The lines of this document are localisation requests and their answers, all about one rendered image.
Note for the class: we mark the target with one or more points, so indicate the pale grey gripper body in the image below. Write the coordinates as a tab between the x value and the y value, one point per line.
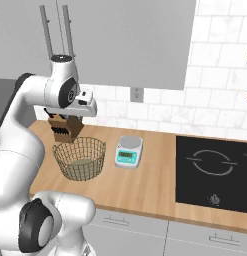
87	110

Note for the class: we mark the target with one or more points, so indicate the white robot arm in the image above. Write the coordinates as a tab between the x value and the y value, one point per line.
18	156

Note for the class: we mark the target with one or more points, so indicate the wide grey cabinet door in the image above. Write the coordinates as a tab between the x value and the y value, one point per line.
128	43

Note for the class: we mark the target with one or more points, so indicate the narrow grey cabinet door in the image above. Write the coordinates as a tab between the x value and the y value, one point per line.
18	36

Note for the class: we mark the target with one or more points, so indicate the brown wooden knife block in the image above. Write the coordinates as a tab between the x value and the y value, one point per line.
71	128

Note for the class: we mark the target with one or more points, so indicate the white teal kitchen scale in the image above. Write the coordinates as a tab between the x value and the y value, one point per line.
129	153

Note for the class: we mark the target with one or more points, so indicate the grey drawer front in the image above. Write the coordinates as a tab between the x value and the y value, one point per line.
208	241
128	236

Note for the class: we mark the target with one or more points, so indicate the black hob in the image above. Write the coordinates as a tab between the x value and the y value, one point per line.
211	173

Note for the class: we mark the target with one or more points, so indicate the grey hob knob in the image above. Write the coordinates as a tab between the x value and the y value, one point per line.
214	199

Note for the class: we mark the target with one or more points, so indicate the grey wall socket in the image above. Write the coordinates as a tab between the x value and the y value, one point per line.
137	94

